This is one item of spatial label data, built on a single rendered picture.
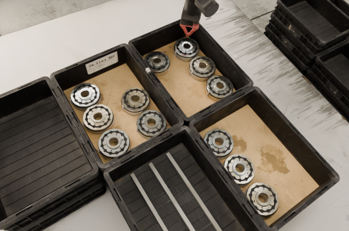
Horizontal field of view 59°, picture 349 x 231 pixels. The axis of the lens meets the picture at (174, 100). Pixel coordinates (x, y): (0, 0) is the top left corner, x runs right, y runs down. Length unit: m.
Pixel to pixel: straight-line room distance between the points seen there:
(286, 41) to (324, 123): 0.79
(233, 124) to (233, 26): 0.65
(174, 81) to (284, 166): 0.50
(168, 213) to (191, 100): 0.41
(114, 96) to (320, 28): 1.42
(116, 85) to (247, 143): 0.52
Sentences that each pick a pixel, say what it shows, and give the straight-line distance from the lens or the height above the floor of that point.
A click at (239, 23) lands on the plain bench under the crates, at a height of 0.70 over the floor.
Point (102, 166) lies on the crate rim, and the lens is 0.94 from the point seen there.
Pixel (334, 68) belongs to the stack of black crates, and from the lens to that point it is 2.13.
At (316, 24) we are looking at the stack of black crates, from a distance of 2.16.
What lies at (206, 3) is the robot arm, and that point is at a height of 1.16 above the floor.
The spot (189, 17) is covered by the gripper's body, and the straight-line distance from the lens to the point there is 1.12.
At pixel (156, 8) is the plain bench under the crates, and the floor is 0.70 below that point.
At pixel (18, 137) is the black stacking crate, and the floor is 0.83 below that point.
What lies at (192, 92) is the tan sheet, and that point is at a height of 0.83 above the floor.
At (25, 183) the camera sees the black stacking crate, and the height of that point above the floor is 0.83.
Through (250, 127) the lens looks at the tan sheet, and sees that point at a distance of 1.15.
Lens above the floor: 1.81
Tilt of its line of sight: 58 degrees down
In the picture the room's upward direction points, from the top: 8 degrees clockwise
